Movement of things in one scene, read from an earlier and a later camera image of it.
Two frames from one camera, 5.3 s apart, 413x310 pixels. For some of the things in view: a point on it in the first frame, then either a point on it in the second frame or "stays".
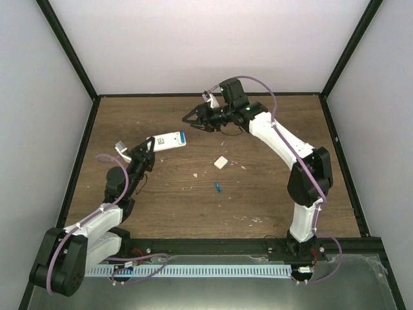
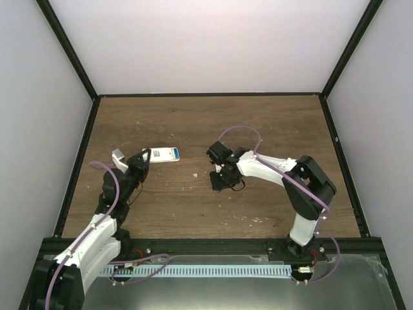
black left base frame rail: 78,165 stays
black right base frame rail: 361,221 stays
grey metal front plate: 351,283 stays
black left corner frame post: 67,48 stays
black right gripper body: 217,119 -> 224,181
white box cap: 210,98 -> 218,168
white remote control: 167,141 -> 164,154
